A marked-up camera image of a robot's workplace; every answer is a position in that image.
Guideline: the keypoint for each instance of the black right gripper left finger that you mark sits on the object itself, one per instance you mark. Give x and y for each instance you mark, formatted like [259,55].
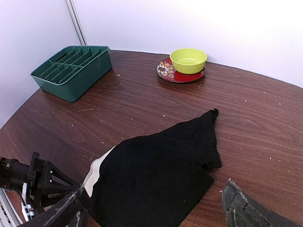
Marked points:
[71,211]

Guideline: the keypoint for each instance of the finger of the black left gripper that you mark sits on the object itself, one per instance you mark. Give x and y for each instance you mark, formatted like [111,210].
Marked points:
[46,184]

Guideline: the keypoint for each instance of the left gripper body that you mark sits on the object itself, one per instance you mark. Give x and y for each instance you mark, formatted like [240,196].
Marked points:
[29,211]

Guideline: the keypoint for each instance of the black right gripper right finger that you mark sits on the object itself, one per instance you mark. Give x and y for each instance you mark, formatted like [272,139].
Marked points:
[243,211]

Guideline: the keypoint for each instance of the black underwear beige waistband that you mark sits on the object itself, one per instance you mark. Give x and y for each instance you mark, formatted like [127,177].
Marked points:
[154,180]

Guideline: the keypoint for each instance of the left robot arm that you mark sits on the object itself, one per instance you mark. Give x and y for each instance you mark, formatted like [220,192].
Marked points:
[13,174]

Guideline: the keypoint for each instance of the green plastic divider tray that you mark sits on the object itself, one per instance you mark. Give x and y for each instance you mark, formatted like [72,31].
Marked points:
[73,70]

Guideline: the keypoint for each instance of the lime green plastic bowl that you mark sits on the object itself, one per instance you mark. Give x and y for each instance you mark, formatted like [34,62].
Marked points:
[188,60]

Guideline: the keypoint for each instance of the red floral plate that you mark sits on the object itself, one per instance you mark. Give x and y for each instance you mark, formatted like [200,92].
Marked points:
[166,71]

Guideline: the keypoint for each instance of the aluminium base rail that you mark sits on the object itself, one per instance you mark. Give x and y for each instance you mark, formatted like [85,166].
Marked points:
[8,215]

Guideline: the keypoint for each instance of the aluminium frame post left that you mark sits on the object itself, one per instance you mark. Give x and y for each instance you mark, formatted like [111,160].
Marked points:
[76,21]

